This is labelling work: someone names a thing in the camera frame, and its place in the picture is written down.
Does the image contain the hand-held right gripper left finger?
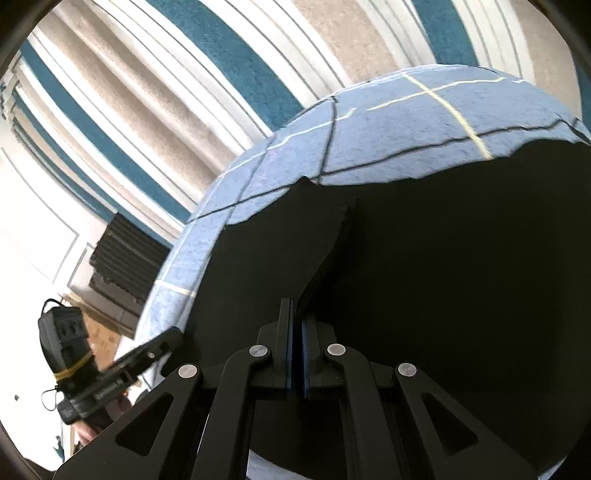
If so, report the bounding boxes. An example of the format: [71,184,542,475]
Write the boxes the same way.
[53,298,296,480]

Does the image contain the stack of black foam mats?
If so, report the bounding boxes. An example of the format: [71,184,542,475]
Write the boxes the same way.
[88,212,171,319]

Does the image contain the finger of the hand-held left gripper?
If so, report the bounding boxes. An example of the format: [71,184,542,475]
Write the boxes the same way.
[111,326,185,376]

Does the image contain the cardboard box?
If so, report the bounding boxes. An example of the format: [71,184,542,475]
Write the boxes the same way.
[69,295,123,365]

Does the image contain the person's left hand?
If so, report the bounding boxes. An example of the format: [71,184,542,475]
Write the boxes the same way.
[75,391,136,448]

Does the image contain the blue checked blanket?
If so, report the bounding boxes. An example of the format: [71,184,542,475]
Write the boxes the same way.
[136,65,591,480]

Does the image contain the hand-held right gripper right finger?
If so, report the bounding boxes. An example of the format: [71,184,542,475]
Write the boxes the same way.
[300,316,539,480]

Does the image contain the black pants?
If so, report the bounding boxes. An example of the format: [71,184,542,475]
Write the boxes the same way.
[187,138,591,476]

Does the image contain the striped curtain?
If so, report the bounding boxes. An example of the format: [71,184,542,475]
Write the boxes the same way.
[0,0,573,250]

